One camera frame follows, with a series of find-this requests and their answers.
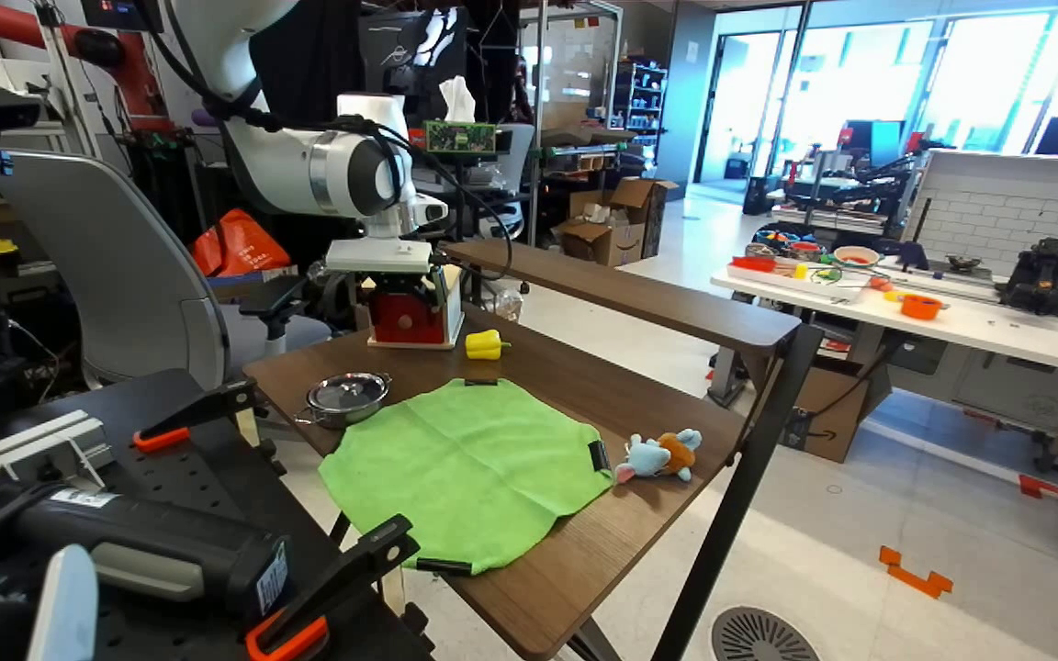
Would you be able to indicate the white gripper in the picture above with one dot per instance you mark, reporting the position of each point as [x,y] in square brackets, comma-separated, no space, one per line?
[381,255]

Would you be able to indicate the orange-fronted wooden drawer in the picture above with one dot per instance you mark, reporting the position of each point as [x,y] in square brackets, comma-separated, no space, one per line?
[404,321]

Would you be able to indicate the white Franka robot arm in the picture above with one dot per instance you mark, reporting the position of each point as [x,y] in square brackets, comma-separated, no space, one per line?
[309,171]

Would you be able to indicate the small metal bowl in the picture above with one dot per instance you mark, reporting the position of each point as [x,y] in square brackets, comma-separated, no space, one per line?
[345,393]

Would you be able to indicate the black cloth clip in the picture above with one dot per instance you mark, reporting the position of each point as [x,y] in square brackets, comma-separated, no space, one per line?
[600,455]
[442,567]
[481,378]

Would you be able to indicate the green circuit board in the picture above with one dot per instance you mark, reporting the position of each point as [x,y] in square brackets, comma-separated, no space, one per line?
[456,137]

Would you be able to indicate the orange bag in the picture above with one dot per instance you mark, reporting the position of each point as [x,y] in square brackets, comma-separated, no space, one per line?
[240,243]

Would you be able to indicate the brown cardboard box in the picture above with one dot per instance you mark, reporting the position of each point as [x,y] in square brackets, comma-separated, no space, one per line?
[637,213]
[587,240]

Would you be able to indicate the green cloth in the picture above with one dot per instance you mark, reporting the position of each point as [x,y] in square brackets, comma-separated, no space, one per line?
[467,471]

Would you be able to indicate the dark wooden bench table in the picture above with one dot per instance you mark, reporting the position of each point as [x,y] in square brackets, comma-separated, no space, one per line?
[652,299]

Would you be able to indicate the light grey chair back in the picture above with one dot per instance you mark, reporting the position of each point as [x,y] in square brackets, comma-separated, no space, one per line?
[125,270]

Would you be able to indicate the blue orange plush toy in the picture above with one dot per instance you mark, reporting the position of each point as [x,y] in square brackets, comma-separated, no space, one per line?
[664,454]

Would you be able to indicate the red tray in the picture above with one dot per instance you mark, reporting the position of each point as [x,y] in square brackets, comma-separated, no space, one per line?
[752,263]

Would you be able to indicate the cardboard box under table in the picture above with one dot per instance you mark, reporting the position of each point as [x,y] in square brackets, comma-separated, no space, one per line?
[836,405]

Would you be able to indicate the round floor drain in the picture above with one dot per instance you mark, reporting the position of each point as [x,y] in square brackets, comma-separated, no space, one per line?
[765,636]

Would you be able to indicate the orange bin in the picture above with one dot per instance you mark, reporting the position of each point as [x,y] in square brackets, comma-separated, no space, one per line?
[919,305]

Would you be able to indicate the white work table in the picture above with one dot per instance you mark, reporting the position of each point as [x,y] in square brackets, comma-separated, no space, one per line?
[981,326]

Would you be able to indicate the orange floor tape marker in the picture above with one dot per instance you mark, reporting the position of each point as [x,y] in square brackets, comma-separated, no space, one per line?
[915,574]

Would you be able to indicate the white partition panel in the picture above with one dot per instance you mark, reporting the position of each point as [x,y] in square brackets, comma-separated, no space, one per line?
[1008,207]

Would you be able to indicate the black machine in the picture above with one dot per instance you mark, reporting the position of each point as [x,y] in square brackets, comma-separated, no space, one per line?
[1039,279]

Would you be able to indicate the black camera device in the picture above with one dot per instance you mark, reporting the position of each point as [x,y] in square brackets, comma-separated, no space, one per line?
[150,551]

